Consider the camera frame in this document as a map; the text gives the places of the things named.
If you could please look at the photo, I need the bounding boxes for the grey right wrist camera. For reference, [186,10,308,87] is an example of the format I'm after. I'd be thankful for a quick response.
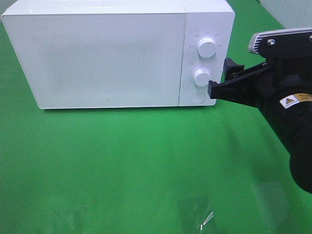
[248,28,312,59]

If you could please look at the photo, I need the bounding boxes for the white microwave oven body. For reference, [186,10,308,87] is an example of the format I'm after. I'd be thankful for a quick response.
[1,0,235,106]

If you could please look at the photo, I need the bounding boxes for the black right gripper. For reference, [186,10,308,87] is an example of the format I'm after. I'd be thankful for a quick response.
[208,58,312,117]

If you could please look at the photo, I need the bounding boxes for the green table cover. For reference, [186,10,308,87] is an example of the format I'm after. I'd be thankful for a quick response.
[0,27,312,234]

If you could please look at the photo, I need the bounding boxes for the white microwave knob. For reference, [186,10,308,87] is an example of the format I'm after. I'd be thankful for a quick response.
[197,36,217,59]
[194,69,212,87]

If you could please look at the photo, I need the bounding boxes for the white microwave door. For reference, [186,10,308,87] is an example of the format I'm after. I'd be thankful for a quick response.
[3,14,185,109]

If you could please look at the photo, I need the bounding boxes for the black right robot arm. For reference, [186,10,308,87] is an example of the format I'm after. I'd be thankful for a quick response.
[208,58,312,193]

